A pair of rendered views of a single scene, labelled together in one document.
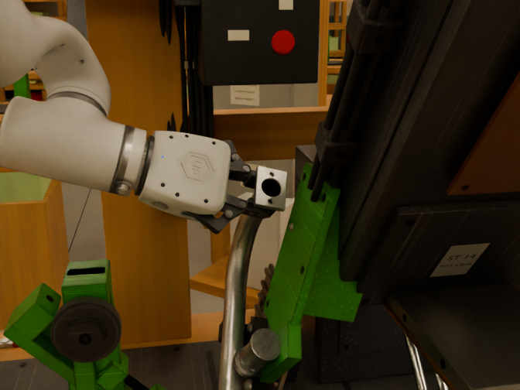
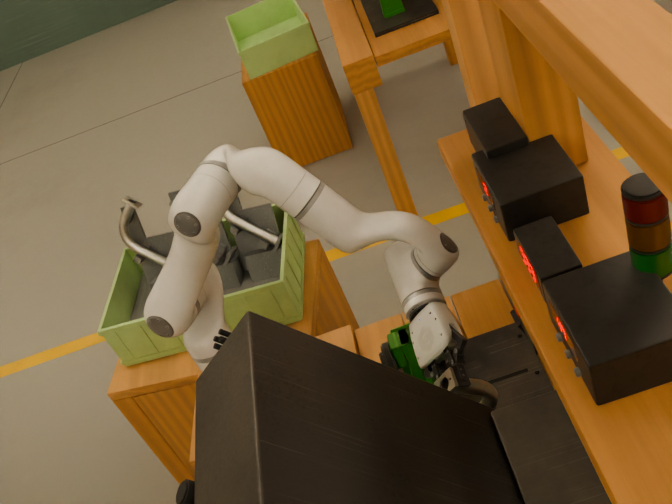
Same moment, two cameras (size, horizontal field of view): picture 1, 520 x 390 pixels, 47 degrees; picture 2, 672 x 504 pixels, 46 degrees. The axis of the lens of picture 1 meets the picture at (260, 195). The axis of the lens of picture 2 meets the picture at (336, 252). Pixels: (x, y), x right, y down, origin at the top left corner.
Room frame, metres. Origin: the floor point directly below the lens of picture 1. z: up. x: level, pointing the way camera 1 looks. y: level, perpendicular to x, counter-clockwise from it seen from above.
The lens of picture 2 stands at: (0.94, -0.97, 2.34)
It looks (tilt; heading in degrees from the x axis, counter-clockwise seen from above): 37 degrees down; 107
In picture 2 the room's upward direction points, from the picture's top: 24 degrees counter-clockwise
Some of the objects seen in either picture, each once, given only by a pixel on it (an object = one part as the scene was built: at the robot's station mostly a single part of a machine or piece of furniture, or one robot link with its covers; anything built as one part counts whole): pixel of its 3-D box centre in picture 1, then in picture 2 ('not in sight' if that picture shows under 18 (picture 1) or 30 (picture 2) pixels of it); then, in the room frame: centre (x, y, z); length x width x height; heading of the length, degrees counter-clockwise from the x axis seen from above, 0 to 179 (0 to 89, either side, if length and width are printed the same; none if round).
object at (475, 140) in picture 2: not in sight; (497, 139); (0.92, 0.19, 1.59); 0.15 x 0.07 x 0.07; 100
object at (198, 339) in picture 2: not in sight; (197, 303); (0.11, 0.45, 1.19); 0.19 x 0.12 x 0.24; 72
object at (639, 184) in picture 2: not in sight; (644, 199); (1.07, -0.20, 1.71); 0.05 x 0.05 x 0.04
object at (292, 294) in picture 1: (323, 254); not in sight; (0.68, -0.08, 1.17); 0.13 x 0.12 x 0.20; 100
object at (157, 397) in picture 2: not in sight; (263, 388); (-0.09, 0.86, 0.39); 0.68 x 0.52 x 0.79; 0
